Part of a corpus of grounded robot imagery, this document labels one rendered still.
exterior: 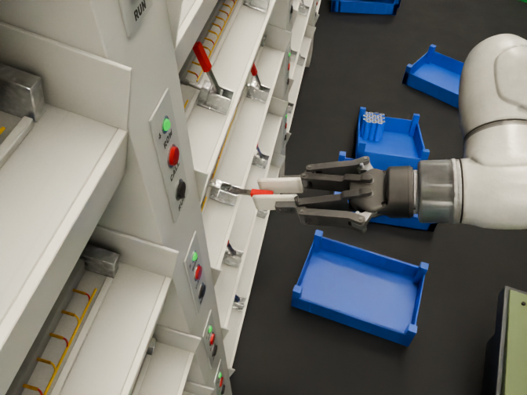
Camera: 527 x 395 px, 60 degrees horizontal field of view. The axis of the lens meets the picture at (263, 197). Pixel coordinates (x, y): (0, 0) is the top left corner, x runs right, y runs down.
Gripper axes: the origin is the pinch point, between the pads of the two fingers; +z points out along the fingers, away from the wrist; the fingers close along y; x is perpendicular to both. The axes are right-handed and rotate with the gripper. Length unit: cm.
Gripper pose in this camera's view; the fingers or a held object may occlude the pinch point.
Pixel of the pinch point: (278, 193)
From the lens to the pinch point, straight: 71.1
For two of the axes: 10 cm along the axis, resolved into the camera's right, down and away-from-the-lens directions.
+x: -2.4, -6.6, -7.1
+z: -9.5, 0.1, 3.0
